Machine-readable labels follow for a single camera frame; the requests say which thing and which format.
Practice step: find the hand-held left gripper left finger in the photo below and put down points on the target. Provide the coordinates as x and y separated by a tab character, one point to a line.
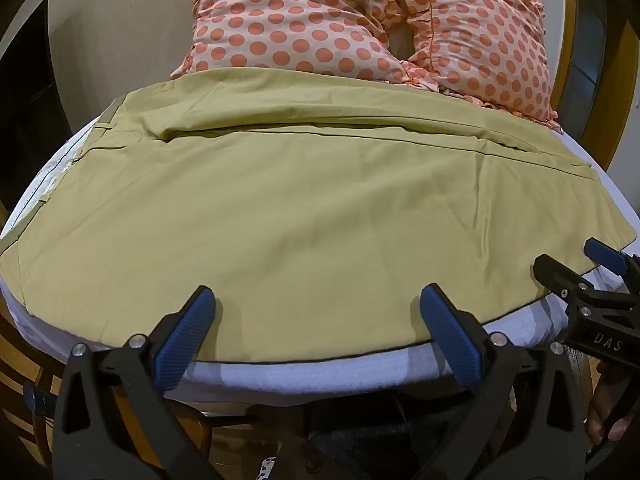
182	335

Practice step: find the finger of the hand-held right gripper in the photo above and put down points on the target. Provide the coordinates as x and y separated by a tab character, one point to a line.
607	255
560	272

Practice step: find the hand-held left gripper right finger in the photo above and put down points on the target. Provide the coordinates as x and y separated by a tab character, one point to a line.
450	335

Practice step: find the khaki pants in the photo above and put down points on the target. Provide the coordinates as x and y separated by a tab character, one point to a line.
300	220

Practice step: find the person's right hand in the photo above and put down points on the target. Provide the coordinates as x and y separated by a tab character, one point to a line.
607	410

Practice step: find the orange polka dot pillow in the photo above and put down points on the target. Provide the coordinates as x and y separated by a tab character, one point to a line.
295	25
485	45

